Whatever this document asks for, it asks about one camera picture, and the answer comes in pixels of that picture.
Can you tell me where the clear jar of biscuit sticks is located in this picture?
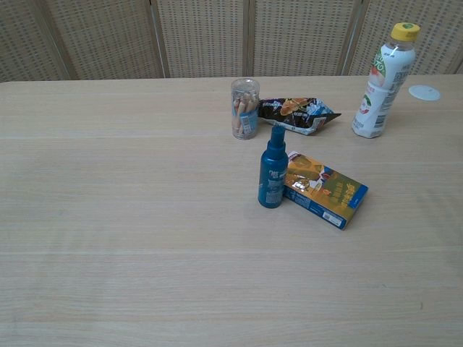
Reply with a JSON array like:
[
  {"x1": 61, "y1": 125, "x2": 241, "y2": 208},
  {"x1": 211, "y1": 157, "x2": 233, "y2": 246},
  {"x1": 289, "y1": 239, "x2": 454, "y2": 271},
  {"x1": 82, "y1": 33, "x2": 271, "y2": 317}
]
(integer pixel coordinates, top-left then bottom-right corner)
[{"x1": 230, "y1": 77, "x2": 261, "y2": 141}]

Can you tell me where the orange snack packet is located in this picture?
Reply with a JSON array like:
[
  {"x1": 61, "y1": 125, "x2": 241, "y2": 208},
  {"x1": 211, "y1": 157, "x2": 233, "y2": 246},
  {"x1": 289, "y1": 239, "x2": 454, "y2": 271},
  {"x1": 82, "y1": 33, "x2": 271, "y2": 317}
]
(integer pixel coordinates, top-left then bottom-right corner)
[{"x1": 282, "y1": 149, "x2": 369, "y2": 231}]

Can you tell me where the small blue-lidded can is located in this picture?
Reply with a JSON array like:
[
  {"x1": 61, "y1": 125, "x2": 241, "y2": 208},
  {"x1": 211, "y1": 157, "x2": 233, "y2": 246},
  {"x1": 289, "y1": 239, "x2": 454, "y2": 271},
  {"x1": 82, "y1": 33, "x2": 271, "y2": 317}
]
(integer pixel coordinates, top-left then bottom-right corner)
[{"x1": 257, "y1": 124, "x2": 289, "y2": 210}]

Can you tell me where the white drink bottle yellow cap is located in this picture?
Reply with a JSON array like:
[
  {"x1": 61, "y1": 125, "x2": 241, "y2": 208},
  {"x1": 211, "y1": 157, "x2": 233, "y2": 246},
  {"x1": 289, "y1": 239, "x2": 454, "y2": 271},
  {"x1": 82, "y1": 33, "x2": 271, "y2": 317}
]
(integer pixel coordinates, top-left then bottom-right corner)
[{"x1": 349, "y1": 22, "x2": 421, "y2": 140}]

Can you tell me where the woven folding screen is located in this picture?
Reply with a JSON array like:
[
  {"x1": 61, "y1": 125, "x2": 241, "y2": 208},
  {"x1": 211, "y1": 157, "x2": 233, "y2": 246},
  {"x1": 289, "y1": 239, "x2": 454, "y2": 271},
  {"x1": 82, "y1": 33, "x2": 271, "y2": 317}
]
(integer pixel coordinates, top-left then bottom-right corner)
[{"x1": 0, "y1": 0, "x2": 463, "y2": 84}]

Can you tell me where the dark snack bag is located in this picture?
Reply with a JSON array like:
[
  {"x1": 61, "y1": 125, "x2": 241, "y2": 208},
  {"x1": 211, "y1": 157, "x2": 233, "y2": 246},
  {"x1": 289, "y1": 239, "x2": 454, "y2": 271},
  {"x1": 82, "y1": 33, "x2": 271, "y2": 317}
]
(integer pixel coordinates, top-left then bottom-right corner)
[{"x1": 257, "y1": 96, "x2": 342, "y2": 137}]

